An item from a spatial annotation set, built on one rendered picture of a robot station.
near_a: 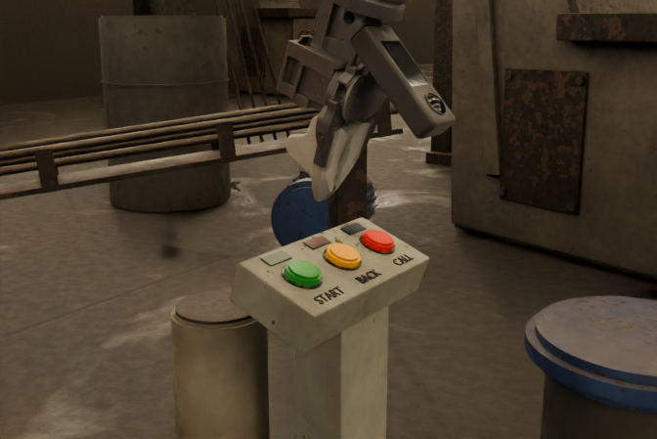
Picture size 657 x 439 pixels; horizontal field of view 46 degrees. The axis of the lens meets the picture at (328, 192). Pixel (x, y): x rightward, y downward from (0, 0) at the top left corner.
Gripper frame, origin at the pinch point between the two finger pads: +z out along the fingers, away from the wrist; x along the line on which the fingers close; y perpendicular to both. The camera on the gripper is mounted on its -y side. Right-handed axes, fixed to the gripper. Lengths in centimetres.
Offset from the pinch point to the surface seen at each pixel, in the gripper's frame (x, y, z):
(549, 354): -35.5, -21.3, 22.6
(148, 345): -67, 78, 103
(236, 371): -0.5, 5.1, 27.4
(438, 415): -79, 0, 75
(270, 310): 4.7, -0.2, 12.9
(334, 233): -11.6, 4.0, 10.3
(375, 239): -13.7, -0.5, 9.2
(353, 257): -7.1, -1.6, 9.2
